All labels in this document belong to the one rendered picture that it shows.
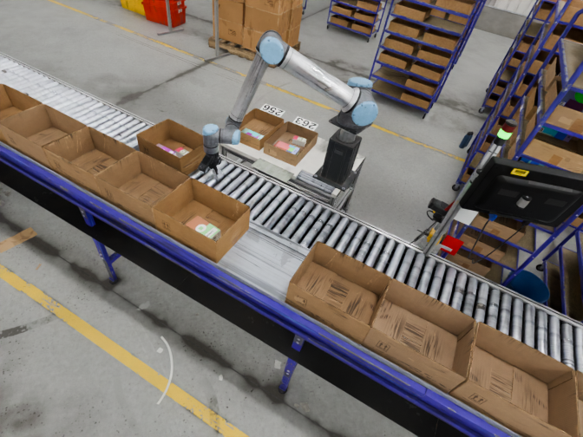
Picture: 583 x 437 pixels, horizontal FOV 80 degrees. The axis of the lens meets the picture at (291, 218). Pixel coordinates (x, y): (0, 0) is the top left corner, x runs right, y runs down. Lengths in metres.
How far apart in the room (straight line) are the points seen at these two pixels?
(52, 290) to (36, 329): 0.29
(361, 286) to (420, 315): 0.30
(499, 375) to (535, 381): 0.16
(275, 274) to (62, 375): 1.50
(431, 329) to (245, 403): 1.22
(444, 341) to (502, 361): 0.27
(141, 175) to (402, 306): 1.65
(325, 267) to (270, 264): 0.29
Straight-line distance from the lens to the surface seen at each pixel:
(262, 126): 3.00
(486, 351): 1.92
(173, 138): 2.81
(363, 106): 2.03
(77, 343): 2.74
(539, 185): 1.86
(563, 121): 2.34
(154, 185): 2.21
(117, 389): 2.54
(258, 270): 1.77
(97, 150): 2.56
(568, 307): 3.30
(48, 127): 2.86
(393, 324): 1.76
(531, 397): 1.94
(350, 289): 1.79
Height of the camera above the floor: 2.32
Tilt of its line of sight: 46 degrees down
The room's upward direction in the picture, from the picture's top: 11 degrees clockwise
